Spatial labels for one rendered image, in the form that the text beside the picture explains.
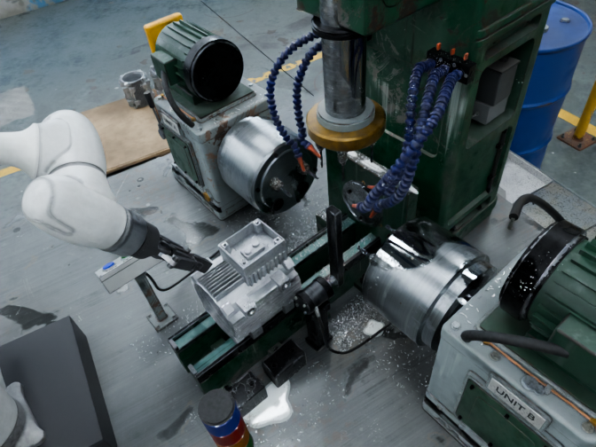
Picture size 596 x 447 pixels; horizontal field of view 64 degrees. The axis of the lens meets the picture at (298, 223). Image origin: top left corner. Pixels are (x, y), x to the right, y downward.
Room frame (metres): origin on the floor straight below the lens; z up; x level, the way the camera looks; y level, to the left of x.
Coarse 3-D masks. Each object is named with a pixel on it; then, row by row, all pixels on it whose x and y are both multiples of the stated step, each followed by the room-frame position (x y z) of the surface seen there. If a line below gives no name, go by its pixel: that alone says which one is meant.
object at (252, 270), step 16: (256, 224) 0.78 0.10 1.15; (224, 240) 0.75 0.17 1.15; (240, 240) 0.77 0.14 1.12; (256, 240) 0.74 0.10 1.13; (272, 240) 0.75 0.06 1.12; (224, 256) 0.72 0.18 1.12; (240, 256) 0.72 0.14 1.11; (256, 256) 0.71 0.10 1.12; (272, 256) 0.70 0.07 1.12; (240, 272) 0.67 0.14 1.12; (256, 272) 0.67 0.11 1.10
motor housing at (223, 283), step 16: (208, 272) 0.70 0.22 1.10; (224, 272) 0.68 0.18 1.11; (272, 272) 0.69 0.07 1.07; (288, 272) 0.70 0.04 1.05; (208, 288) 0.64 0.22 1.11; (224, 288) 0.65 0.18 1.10; (240, 288) 0.65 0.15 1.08; (256, 288) 0.66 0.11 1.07; (272, 288) 0.65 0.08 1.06; (288, 288) 0.67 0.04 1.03; (208, 304) 0.70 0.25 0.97; (256, 304) 0.62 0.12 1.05; (272, 304) 0.64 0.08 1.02; (224, 320) 0.67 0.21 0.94; (240, 320) 0.59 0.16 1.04; (256, 320) 0.61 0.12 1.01; (240, 336) 0.58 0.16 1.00
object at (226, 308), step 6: (288, 258) 0.71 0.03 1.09; (282, 264) 0.71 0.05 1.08; (288, 264) 0.70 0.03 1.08; (294, 264) 0.70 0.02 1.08; (288, 270) 0.69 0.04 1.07; (192, 276) 0.70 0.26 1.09; (198, 276) 0.70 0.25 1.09; (222, 306) 0.60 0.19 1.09; (228, 306) 0.60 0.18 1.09; (228, 312) 0.59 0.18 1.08
